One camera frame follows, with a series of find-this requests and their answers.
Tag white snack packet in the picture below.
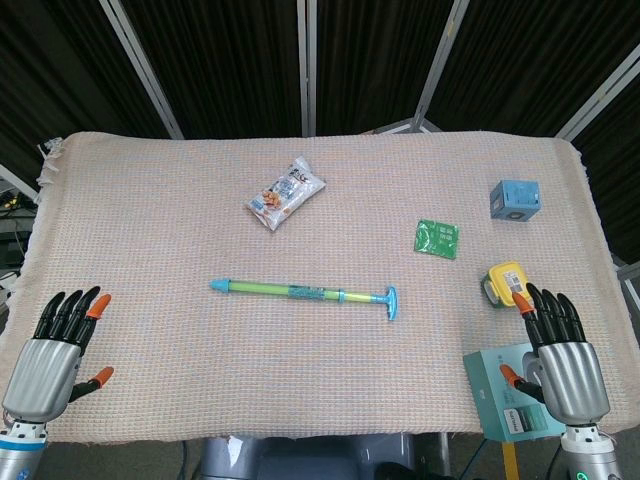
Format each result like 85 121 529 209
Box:
244 155 327 232

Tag grey robot torso base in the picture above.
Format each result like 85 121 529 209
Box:
199 433 417 480

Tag white screen frame post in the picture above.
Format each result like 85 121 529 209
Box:
411 0 472 124
553 44 640 142
296 0 319 137
98 0 185 140

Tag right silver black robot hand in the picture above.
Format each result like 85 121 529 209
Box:
499 282 612 427

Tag teal speaker product box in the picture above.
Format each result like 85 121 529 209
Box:
462 339 571 444

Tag yellow lidded small container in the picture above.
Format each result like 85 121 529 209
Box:
480 263 536 309

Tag metal table leg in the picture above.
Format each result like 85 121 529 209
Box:
436 432 451 480

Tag green and blue stick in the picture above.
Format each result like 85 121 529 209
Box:
208 278 347 305

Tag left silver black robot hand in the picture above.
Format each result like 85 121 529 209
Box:
1 286 115 427

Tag pink woven tablecloth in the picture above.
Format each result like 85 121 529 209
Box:
0 130 640 445

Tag green square sachet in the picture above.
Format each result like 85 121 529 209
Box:
412 218 461 262

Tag yellow floor tape strip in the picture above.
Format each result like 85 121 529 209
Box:
501 442 519 480

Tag blue cube box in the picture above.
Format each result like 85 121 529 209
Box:
488 178 543 222

